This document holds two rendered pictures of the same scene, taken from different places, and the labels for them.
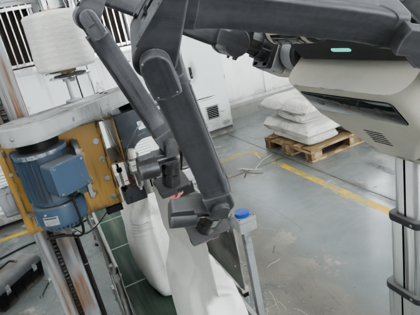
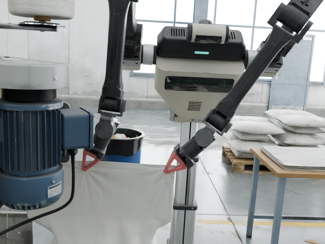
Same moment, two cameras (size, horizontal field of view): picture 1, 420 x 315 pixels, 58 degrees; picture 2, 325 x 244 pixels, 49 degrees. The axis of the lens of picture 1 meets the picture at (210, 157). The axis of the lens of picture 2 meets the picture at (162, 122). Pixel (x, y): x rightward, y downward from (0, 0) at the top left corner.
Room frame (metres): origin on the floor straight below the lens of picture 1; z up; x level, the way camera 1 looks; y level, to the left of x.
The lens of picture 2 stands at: (0.54, 1.16, 1.46)
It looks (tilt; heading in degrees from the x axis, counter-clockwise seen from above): 11 degrees down; 288
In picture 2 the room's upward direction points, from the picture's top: 3 degrees clockwise
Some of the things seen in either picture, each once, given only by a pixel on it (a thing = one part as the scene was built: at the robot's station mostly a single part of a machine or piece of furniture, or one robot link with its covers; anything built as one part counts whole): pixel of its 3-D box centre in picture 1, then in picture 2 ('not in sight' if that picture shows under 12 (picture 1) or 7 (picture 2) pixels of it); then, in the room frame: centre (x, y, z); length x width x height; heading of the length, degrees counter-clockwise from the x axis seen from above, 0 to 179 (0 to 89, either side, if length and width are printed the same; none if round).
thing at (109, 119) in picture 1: (106, 135); not in sight; (1.38, 0.36, 1.26); 0.22 x 0.05 x 0.16; 21
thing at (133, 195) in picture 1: (134, 192); not in sight; (1.32, 0.31, 1.04); 0.08 x 0.06 x 0.05; 111
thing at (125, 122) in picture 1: (144, 132); not in sight; (1.48, 0.24, 1.21); 0.30 x 0.25 x 0.30; 21
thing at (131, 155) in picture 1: (137, 169); not in sight; (1.27, 0.26, 1.14); 0.05 x 0.04 x 0.16; 111
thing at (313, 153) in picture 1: (327, 132); not in sight; (4.18, -1.40, 0.07); 1.20 x 0.82 x 0.14; 113
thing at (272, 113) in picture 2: not in sight; (291, 114); (0.35, -4.10, 0.69); 0.66 x 0.42 x 0.13; 18
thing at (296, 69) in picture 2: not in sight; (290, 75); (0.32, -8.69, 1.05); 1.00 x 0.10 x 2.10; 21
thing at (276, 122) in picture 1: (294, 117); not in sight; (4.24, -1.05, 0.32); 0.67 x 0.42 x 0.14; 115
